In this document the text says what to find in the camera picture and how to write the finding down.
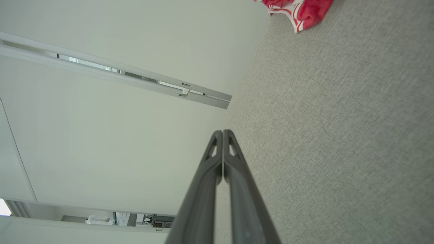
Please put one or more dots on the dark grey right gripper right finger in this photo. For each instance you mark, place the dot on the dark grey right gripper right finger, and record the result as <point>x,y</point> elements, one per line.
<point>247,210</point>

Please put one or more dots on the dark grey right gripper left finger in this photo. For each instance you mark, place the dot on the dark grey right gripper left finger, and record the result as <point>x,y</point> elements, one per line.
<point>200,203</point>

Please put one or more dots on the red jersey thin white stripes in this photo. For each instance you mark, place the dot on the red jersey thin white stripes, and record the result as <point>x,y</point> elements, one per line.
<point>312,13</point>

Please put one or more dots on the grey partition post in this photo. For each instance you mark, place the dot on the grey partition post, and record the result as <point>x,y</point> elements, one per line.
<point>210,98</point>

